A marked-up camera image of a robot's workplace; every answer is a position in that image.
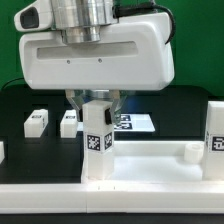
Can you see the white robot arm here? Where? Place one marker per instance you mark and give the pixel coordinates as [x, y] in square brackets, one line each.
[80, 21]

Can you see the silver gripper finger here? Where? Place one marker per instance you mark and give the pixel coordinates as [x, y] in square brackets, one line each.
[75, 98]
[117, 99]

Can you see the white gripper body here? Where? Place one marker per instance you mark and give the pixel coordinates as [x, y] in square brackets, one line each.
[132, 54]

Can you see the white desk top tray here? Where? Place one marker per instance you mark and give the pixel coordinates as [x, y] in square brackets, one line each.
[146, 161]

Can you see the white front obstacle bar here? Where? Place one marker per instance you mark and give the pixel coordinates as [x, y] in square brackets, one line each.
[108, 197]

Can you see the marker tag base plate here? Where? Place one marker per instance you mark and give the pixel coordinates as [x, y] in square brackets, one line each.
[128, 123]

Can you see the white left obstacle block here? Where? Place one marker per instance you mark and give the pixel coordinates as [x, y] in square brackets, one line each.
[2, 153]

